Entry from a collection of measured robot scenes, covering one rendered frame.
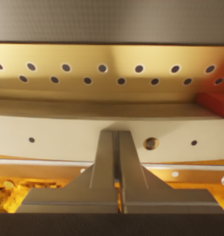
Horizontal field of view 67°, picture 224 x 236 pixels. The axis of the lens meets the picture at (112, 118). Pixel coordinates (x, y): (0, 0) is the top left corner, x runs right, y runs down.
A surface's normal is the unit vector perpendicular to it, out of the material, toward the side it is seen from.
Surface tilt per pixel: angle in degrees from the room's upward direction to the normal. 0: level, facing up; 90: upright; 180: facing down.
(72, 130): 90
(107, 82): 62
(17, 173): 90
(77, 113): 180
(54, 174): 91
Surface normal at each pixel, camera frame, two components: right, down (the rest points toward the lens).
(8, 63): -0.12, 0.81
